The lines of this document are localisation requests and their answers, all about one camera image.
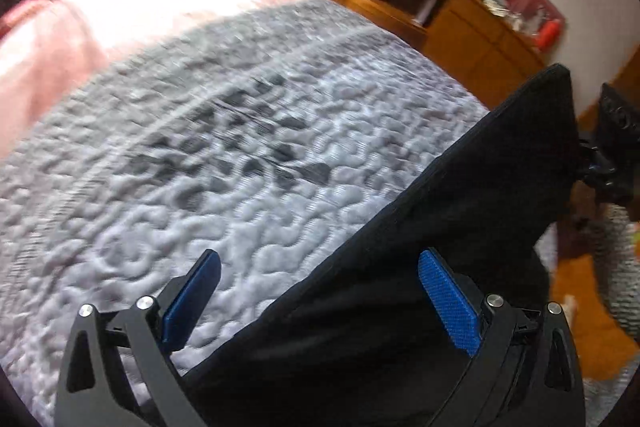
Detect checkered sleeve right forearm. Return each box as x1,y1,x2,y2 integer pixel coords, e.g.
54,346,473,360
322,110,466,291
590,204,639,343

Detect black pants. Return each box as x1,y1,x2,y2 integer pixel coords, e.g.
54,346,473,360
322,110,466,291
184,65,579,426

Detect orange wooden cabinet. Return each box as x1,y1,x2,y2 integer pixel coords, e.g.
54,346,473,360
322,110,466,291
333,0,544,108

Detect pink blanket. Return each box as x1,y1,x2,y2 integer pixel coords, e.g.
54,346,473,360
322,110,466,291
1,0,302,154

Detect grey quilted mattress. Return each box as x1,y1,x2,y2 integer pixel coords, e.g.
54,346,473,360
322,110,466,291
0,0,640,427

